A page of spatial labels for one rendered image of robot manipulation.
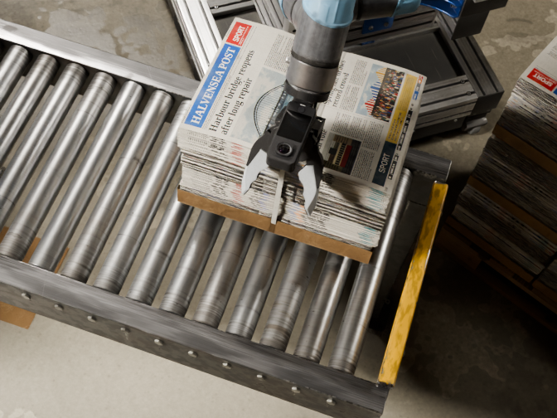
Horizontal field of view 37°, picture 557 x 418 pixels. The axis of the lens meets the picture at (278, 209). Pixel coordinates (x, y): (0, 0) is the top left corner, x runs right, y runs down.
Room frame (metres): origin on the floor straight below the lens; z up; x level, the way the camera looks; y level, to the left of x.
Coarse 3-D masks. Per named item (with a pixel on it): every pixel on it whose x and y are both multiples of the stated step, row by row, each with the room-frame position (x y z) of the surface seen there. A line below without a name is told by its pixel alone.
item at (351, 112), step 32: (352, 64) 0.96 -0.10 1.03; (384, 64) 0.97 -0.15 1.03; (352, 96) 0.88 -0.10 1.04; (384, 96) 0.89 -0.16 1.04; (416, 96) 0.90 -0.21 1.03; (352, 128) 0.81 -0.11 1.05; (384, 128) 0.82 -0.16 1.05; (352, 160) 0.74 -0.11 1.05; (384, 160) 0.75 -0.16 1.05; (320, 192) 0.70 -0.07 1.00; (352, 192) 0.69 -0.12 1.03; (384, 192) 0.69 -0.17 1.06; (320, 224) 0.69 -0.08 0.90; (352, 224) 0.69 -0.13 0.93; (384, 224) 0.68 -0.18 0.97
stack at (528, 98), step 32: (544, 64) 1.20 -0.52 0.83; (512, 96) 1.15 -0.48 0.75; (544, 96) 1.12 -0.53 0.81; (512, 128) 1.14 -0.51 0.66; (544, 128) 1.10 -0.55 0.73; (480, 160) 1.15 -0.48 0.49; (512, 160) 1.12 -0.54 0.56; (480, 192) 1.14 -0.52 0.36; (512, 192) 1.09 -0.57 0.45; (544, 192) 1.06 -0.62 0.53; (480, 224) 1.11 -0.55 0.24; (512, 224) 1.08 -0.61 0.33; (544, 224) 1.04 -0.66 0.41; (480, 256) 1.08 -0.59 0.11; (512, 256) 1.05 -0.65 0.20; (544, 256) 1.01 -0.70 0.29; (544, 320) 0.95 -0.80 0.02
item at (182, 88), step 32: (0, 32) 1.10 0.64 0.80; (32, 32) 1.11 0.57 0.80; (32, 64) 1.07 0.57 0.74; (64, 64) 1.05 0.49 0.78; (96, 64) 1.05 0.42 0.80; (128, 64) 1.06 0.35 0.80; (192, 96) 1.00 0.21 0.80; (416, 160) 0.92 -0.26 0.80; (448, 160) 0.93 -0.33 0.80; (416, 192) 0.90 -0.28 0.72
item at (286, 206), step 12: (276, 168) 0.72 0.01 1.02; (300, 168) 0.71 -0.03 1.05; (264, 180) 0.72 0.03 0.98; (276, 180) 0.72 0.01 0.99; (288, 180) 0.71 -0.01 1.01; (264, 192) 0.72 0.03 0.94; (288, 192) 0.71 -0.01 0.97; (264, 204) 0.72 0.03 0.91; (288, 204) 0.71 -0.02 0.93; (288, 216) 0.70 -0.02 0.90
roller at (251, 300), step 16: (272, 240) 0.70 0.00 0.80; (256, 256) 0.67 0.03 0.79; (272, 256) 0.67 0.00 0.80; (256, 272) 0.63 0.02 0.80; (272, 272) 0.64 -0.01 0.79; (256, 288) 0.60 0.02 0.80; (240, 304) 0.56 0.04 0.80; (256, 304) 0.57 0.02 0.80; (240, 320) 0.53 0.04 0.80; (256, 320) 0.54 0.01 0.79; (240, 336) 0.50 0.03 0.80
